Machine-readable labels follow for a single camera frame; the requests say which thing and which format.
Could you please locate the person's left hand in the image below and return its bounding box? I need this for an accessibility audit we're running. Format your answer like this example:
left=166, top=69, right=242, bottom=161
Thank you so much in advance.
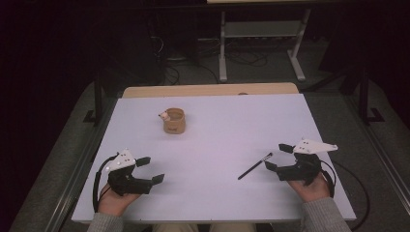
left=97, top=183, right=142, bottom=218

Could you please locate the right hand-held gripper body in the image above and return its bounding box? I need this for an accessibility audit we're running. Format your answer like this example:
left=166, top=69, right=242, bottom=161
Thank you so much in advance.
left=275, top=138, right=339, bottom=187

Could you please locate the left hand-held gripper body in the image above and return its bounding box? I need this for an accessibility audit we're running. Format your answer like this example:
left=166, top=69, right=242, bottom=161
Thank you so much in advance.
left=105, top=148, right=155, bottom=197

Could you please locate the person's right hand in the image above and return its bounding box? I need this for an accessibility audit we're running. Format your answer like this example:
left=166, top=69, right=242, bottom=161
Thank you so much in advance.
left=287, top=171, right=332, bottom=204

